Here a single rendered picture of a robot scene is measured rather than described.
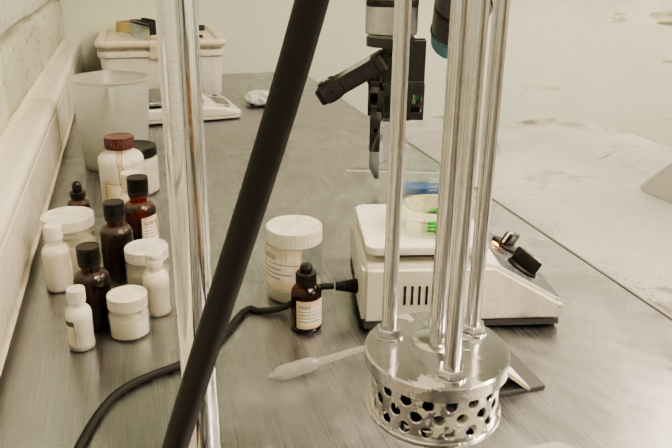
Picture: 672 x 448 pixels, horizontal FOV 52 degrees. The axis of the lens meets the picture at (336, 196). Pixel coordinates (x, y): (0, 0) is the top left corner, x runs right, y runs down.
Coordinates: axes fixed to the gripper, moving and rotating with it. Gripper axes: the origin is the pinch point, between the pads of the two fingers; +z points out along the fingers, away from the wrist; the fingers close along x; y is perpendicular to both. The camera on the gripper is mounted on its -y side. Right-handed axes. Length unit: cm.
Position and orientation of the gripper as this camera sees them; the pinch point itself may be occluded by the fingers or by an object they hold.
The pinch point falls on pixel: (372, 168)
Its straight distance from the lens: 106.4
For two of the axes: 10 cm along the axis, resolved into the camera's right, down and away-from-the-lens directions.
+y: 10.0, 0.3, -0.6
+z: -0.1, 9.4, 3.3
